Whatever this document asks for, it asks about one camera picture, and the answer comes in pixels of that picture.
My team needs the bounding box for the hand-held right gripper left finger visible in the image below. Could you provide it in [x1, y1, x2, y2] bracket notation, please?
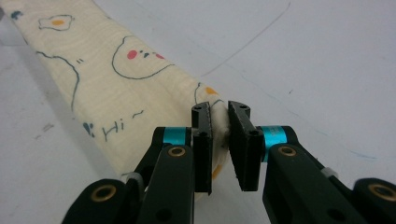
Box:
[191, 101, 215, 196]

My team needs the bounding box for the white foam table mat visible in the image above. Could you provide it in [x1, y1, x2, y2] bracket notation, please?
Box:
[0, 0, 396, 224]

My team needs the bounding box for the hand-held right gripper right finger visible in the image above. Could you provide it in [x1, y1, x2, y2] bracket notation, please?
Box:
[227, 100, 265, 192]

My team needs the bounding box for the cream cotton cloth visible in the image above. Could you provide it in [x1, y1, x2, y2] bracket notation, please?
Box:
[0, 0, 233, 200]

